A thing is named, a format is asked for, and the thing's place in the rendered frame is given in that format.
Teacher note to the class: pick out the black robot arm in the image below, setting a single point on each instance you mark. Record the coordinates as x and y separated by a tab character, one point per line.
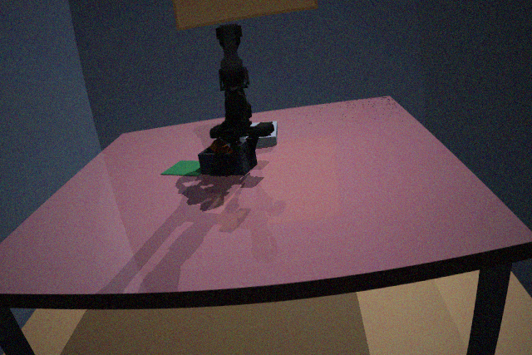
232	74

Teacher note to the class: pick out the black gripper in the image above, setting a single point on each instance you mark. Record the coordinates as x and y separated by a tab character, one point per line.
262	129

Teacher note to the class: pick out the orange l-shaped part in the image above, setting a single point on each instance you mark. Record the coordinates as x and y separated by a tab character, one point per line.
218	146

